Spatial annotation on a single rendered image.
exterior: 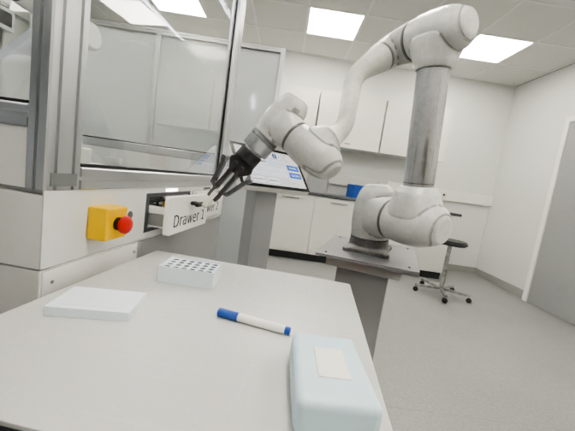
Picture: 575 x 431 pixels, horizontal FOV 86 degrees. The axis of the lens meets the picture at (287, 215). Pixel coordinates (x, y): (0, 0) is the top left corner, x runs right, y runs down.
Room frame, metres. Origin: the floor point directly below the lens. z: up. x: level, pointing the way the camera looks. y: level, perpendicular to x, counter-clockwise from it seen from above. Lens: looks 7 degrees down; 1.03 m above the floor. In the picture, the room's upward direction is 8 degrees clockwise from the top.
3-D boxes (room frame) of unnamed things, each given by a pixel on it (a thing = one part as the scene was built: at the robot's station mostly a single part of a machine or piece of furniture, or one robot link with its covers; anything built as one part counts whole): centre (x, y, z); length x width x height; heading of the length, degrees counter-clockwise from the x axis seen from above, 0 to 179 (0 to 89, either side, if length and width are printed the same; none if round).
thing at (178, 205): (1.00, 0.32, 0.87); 0.29 x 0.02 x 0.11; 175
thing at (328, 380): (0.37, -0.08, 0.78); 0.15 x 0.10 x 0.04; 2
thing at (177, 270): (0.70, 0.20, 0.78); 0.12 x 0.08 x 0.04; 90
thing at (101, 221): (0.67, 0.39, 0.88); 0.07 x 0.05 x 0.07; 175
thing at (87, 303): (0.51, 0.30, 0.77); 0.13 x 0.09 x 0.02; 98
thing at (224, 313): (0.52, 0.03, 0.77); 0.14 x 0.02 x 0.02; 76
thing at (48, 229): (1.08, 0.85, 0.87); 1.02 x 0.95 x 0.14; 175
